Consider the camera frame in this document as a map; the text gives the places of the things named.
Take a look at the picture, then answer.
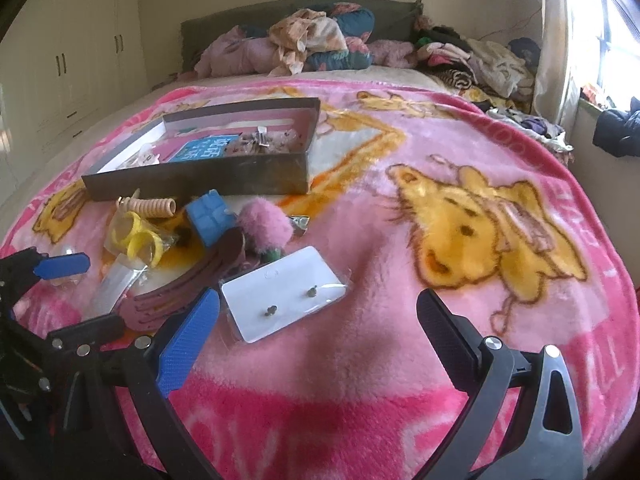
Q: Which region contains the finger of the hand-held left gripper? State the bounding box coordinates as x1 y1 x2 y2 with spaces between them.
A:
0 247 92 286
46 313 127 350

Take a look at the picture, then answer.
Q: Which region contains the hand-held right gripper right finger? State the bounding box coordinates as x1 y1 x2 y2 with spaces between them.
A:
416 288 587 480

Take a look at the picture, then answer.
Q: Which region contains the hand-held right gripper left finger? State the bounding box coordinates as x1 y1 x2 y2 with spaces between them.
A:
50 287 223 480

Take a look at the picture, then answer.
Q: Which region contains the clear plastic ball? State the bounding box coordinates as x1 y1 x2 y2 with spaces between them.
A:
50 241 86 288

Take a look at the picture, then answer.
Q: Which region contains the yellow ring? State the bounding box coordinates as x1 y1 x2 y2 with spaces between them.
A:
126 232 165 267
110 211 152 252

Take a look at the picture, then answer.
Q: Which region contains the maroon leather belt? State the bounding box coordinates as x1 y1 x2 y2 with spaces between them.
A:
120 227 262 334

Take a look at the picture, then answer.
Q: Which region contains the white earring card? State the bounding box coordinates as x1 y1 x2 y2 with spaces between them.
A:
219 246 354 345

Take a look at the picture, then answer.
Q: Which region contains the beige spiral hair tie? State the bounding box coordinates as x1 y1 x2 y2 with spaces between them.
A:
131 196 179 219

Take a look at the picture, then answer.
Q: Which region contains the pink fluffy pompom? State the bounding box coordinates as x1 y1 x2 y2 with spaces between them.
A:
236 197 295 257

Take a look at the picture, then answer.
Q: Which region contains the dark cardboard box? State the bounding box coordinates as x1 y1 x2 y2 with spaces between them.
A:
81 97 322 203

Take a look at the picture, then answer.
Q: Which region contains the pink printed blanket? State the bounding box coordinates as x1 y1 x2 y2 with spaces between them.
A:
0 77 636 480

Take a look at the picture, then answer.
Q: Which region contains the clear plastic packet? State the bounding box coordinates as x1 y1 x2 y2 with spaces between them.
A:
120 142 162 167

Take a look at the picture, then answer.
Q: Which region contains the blue card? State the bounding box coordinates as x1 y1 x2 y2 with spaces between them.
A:
165 134 242 164

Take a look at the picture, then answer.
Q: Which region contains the cream wardrobe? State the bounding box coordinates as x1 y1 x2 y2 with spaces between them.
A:
0 0 152 171

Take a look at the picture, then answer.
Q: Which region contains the dark jacket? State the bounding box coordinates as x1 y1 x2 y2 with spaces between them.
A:
592 96 640 159

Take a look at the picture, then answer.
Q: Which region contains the pink quilt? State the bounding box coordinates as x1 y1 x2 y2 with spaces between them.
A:
195 27 287 77

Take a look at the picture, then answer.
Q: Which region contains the pile of clothes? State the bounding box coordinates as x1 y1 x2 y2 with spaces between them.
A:
414 21 543 107
180 0 423 73

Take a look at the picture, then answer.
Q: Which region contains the pink plush cloth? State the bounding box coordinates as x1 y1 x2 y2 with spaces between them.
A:
367 39 417 69

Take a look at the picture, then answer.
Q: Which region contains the pale curtain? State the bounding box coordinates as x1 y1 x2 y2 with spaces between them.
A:
531 0 587 127

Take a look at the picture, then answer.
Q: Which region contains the beige floral cloth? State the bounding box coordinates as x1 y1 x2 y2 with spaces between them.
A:
269 9 349 75

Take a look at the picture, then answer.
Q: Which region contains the dark blue floral quilt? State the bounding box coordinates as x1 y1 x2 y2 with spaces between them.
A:
302 2 377 72

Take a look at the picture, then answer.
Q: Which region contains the window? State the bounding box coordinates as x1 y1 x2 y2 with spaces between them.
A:
570 0 640 111

